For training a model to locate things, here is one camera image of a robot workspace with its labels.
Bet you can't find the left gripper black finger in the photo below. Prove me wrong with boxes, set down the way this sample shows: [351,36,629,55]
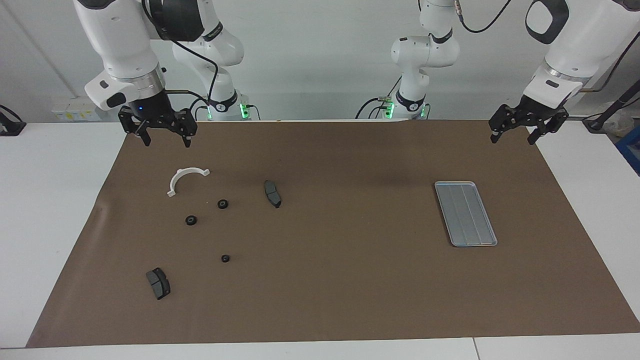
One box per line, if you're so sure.
[528,110,570,146]
[489,104,523,144]

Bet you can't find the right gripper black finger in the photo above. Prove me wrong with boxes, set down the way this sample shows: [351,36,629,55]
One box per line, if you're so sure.
[170,109,198,148]
[118,106,152,147]

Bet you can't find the silver metal tray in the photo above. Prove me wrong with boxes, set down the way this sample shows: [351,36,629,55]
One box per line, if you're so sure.
[434,181,499,247]

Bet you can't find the black stand pole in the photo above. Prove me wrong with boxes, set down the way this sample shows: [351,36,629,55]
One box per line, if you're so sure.
[582,80,640,132]

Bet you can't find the blue box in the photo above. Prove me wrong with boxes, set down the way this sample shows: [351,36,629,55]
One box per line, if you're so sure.
[616,125,640,177]

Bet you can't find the dark grey brake pad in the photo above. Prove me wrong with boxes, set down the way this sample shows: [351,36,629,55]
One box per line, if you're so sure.
[263,180,282,209]
[146,268,171,301]

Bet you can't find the black clamp device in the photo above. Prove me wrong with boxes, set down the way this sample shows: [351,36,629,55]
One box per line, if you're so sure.
[0,104,27,137]

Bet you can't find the brown table mat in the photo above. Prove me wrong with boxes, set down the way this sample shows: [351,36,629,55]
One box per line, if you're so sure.
[26,120,640,349]

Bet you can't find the black right base cable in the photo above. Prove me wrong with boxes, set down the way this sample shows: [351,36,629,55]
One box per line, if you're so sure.
[192,97,211,122]

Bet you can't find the black base cable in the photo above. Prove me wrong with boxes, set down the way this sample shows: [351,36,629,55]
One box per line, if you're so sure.
[356,77,403,120]
[192,97,211,122]

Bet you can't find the white curved plastic bracket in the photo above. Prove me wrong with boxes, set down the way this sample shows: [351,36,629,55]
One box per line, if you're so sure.
[167,167,211,198]

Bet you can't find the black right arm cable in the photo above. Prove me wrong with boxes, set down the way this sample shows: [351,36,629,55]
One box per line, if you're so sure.
[142,0,221,108]

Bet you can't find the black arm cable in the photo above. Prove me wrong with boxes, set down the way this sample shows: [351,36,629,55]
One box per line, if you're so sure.
[142,0,221,108]
[452,0,640,93]

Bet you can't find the white wall socket box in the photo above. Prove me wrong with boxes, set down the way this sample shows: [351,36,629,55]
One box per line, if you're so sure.
[51,97,102,122]

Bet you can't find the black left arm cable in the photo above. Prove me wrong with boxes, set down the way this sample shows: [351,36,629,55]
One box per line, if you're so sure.
[452,0,640,93]

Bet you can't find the black left base cable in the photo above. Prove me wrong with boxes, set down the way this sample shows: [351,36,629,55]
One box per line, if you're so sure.
[356,77,403,120]

